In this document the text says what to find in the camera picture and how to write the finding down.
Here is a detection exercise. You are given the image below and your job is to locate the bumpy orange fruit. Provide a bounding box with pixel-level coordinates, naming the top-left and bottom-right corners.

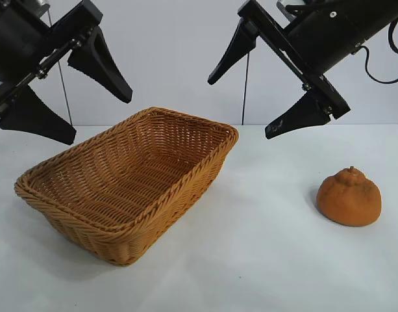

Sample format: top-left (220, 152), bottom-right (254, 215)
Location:
top-left (316, 165), bottom-right (382, 226)

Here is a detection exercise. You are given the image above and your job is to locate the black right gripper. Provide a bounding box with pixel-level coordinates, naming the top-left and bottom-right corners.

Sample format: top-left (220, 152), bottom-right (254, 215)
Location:
top-left (207, 0), bottom-right (398, 140)

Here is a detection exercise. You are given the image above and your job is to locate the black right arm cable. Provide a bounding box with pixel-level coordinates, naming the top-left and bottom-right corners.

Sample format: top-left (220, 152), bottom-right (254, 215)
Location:
top-left (353, 12), bottom-right (398, 84)

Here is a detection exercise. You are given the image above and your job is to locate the brown woven wicker basket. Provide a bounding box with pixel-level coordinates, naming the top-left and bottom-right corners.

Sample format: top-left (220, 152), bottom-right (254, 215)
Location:
top-left (13, 106), bottom-right (240, 268)

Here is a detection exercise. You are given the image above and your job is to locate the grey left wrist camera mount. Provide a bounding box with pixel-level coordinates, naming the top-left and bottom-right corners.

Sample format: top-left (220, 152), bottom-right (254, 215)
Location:
top-left (32, 0), bottom-right (52, 17)

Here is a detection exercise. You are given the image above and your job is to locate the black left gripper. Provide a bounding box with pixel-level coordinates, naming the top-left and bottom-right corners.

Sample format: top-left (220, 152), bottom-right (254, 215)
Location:
top-left (0, 0), bottom-right (134, 146)

